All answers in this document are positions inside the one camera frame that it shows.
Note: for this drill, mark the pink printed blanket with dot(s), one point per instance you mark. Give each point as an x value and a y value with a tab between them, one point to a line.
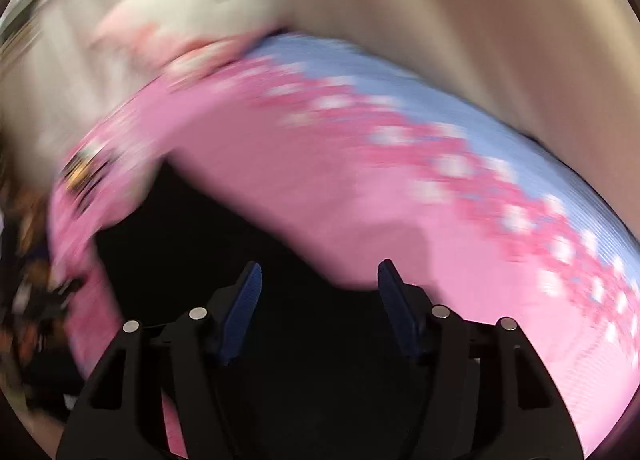
350	165

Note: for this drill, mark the dark clutter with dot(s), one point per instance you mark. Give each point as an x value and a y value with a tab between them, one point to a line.
30	300

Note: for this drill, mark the black pants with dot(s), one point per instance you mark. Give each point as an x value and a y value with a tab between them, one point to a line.
225	230

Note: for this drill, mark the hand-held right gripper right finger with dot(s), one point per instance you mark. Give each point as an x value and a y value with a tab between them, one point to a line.
397	312

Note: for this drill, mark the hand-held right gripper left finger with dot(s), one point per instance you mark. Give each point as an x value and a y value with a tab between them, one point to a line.
244	312

